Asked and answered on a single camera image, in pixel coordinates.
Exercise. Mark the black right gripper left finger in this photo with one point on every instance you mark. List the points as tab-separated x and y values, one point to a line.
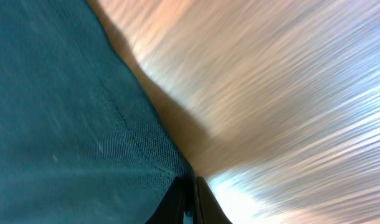
171	208

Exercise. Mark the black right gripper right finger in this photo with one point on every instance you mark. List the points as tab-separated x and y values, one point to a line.
206	207

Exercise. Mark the black polo shirt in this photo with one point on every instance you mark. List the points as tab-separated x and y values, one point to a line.
80	141

